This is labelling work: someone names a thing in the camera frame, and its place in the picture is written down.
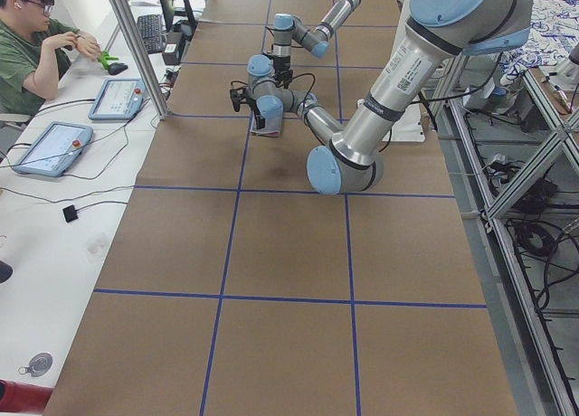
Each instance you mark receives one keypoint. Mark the pink and grey towel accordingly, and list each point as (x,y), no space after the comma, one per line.
(266,127)

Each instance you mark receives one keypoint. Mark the small black box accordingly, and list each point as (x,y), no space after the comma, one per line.
(174,48)

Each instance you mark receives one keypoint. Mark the black computer monitor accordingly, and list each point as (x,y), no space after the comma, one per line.
(179,16)

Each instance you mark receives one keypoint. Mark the black keyboard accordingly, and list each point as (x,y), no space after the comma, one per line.
(150,27)

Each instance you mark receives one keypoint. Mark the upper teach pendant tablet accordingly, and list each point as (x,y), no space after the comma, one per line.
(118,99)

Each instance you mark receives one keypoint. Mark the teach pendant tablet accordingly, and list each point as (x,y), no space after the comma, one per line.
(55,150)
(118,99)

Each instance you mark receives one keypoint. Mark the black computer mouse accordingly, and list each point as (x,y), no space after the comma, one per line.
(116,68)

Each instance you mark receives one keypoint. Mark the green tool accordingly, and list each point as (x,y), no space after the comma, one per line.
(105,59)

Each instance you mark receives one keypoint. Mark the brown paper table cover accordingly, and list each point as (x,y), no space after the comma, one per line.
(231,288)

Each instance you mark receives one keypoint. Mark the lower teach pendant tablet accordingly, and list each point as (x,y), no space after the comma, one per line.
(55,150)

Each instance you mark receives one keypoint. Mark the small black square device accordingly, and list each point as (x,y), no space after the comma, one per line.
(70,213)

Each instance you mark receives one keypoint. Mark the person in green shirt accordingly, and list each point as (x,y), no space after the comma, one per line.
(33,58)

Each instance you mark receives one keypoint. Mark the blue patterned cloth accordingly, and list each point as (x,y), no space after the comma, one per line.
(552,42)

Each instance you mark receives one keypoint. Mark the round grey tape measure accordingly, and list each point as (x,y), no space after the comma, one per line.
(38,365)

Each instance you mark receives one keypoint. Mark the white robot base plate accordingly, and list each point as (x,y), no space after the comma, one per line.
(408,129)

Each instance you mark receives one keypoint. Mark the aluminium frame post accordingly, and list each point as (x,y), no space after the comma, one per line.
(128,27)

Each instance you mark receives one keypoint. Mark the aluminium frame rack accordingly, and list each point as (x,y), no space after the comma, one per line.
(515,162)

